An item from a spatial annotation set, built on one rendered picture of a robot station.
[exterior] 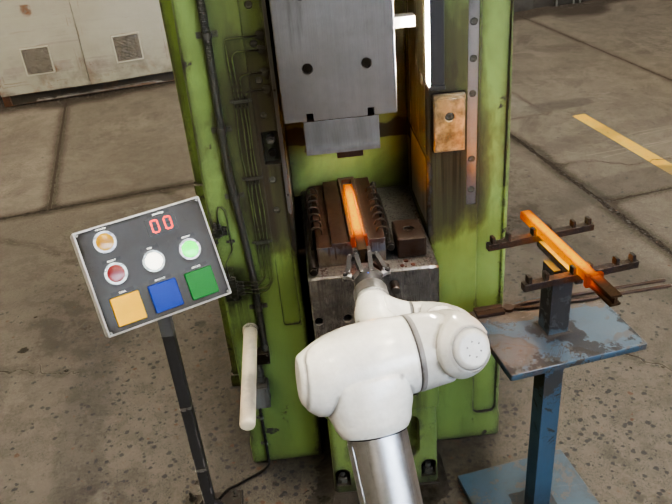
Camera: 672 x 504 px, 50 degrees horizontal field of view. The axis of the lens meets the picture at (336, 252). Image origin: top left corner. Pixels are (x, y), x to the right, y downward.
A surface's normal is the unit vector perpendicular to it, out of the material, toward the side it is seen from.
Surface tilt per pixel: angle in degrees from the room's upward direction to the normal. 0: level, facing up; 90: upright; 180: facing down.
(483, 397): 90
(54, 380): 0
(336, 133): 90
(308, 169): 90
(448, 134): 90
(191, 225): 60
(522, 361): 0
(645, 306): 0
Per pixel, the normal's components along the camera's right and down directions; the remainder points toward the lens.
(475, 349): 0.33, -0.05
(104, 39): 0.30, 0.47
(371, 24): 0.08, 0.51
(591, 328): -0.08, -0.86
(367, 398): 0.07, 0.04
